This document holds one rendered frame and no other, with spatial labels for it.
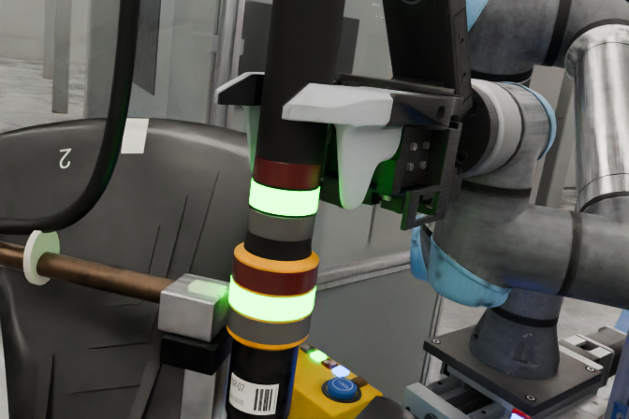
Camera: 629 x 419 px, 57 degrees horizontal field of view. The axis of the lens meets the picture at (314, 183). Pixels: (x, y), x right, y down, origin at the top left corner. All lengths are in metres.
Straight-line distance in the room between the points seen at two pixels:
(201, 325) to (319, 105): 0.13
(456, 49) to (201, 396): 0.24
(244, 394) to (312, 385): 0.53
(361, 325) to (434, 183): 1.26
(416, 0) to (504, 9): 0.44
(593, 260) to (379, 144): 0.27
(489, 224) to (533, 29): 0.36
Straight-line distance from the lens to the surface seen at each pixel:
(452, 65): 0.37
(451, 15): 0.36
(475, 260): 0.51
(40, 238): 0.35
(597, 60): 0.74
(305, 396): 0.82
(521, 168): 0.50
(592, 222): 0.53
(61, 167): 0.45
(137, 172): 0.43
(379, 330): 1.67
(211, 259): 0.39
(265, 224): 0.27
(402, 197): 0.34
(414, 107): 0.28
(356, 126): 0.26
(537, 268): 0.52
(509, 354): 1.05
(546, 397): 1.03
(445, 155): 0.35
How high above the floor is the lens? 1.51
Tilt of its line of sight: 13 degrees down
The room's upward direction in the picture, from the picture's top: 8 degrees clockwise
